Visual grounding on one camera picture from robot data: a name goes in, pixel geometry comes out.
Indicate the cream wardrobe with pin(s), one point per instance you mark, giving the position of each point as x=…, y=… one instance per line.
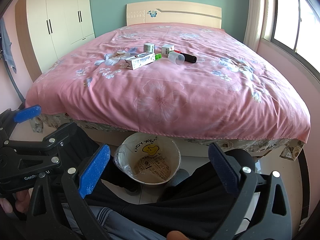
x=47, y=30

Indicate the hanging blue grey cloth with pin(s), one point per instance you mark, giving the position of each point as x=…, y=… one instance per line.
x=6, y=46

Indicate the green lego brick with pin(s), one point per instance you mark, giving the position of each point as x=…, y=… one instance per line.
x=158, y=56

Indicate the white paper trash bin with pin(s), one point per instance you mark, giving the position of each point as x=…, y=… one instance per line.
x=148, y=159

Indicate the floral bed skirt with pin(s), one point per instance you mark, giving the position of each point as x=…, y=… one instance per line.
x=291, y=148

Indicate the clear plastic cup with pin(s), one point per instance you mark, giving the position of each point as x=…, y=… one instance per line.
x=176, y=58

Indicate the white green yogurt cup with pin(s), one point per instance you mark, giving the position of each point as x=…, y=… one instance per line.
x=149, y=47

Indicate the cream curtain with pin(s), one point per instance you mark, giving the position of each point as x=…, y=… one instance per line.
x=254, y=23

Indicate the grey jacket sleeve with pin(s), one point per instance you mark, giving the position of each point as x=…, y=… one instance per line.
x=118, y=226

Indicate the pink floral bedspread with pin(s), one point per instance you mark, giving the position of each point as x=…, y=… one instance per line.
x=229, y=93

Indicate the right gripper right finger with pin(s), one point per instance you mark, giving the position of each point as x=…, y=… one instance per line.
x=271, y=218

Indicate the white medicine box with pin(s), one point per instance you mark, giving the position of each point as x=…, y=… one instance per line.
x=166, y=49

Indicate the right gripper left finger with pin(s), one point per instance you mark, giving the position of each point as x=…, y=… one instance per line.
x=77, y=184

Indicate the cream wooden headboard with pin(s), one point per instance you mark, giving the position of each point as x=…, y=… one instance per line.
x=174, y=12

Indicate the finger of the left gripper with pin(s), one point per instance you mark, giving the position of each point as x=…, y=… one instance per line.
x=26, y=114
x=60, y=137

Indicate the white blue milk carton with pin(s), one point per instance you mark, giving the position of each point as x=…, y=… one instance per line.
x=140, y=60

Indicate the black foam cylinder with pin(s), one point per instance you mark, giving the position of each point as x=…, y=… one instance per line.
x=189, y=58

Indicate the window with frame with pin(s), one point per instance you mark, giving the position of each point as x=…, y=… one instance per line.
x=293, y=26

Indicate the person's black trouser legs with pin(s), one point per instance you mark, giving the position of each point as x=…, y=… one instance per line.
x=190, y=206

